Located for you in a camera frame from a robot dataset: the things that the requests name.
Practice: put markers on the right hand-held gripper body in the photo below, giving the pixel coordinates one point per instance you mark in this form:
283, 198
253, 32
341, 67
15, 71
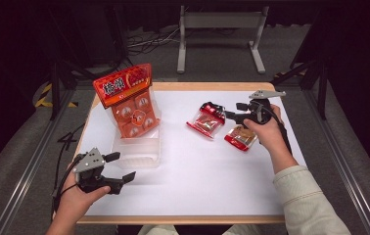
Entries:
258, 111

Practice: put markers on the clear plastic container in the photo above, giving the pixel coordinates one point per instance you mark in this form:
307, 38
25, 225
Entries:
140, 153

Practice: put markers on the yellow and black hazard tape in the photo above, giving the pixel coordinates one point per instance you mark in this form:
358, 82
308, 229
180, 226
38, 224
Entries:
42, 98

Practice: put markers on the red and black snack packet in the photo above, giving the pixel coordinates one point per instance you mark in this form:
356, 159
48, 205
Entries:
207, 120

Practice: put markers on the grey metal stand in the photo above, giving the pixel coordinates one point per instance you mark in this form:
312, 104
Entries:
222, 20

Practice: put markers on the person's lap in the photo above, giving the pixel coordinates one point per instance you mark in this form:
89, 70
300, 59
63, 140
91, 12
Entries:
157, 230

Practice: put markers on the large orange snack bag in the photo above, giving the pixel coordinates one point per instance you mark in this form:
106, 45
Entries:
127, 98

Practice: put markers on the black tripod stand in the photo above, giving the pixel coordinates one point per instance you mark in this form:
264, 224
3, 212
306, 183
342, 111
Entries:
321, 88
55, 88

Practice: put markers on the person's right hand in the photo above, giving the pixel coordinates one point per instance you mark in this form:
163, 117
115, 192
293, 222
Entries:
268, 133

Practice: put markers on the person's left hand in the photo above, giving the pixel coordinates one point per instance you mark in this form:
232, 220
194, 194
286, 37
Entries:
75, 202

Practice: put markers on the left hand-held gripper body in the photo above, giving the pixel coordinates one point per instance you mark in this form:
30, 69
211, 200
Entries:
91, 176

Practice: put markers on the black tape floor mark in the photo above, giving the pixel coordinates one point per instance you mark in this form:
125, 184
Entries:
67, 139

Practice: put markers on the aluminium rail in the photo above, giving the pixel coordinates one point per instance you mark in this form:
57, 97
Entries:
26, 176
346, 176

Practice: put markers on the cream snack packet red base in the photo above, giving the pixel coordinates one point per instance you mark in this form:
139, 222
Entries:
240, 138

